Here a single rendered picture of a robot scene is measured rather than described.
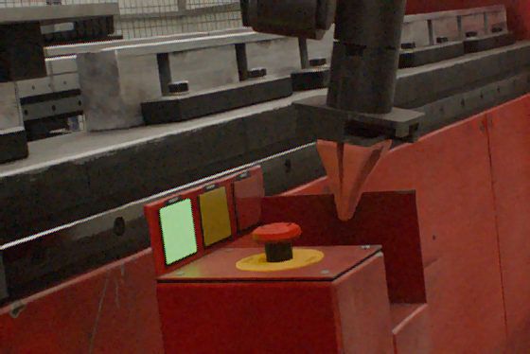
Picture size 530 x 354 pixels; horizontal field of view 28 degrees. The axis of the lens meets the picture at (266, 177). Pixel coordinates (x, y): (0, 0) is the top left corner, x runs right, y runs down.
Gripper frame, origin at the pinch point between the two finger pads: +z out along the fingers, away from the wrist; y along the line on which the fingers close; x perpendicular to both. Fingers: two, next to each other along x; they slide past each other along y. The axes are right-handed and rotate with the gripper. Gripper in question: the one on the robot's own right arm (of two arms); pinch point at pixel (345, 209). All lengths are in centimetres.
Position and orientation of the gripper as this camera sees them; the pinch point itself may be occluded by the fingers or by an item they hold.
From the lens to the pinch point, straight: 93.9
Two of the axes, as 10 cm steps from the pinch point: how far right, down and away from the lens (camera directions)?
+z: -1.0, 9.7, 2.3
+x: -4.4, 1.7, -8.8
